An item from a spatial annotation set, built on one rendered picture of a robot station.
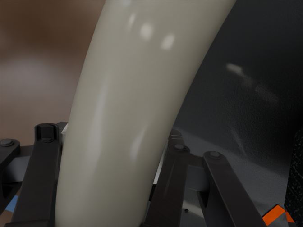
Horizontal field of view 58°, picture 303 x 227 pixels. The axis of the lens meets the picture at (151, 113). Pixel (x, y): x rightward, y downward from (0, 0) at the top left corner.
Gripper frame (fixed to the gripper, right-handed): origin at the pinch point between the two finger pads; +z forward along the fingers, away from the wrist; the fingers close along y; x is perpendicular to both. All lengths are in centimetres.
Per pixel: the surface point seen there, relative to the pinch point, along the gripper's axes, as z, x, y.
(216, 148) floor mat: 77, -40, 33
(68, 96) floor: 84, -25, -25
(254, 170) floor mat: 76, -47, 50
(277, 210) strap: 73, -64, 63
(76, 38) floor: 85, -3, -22
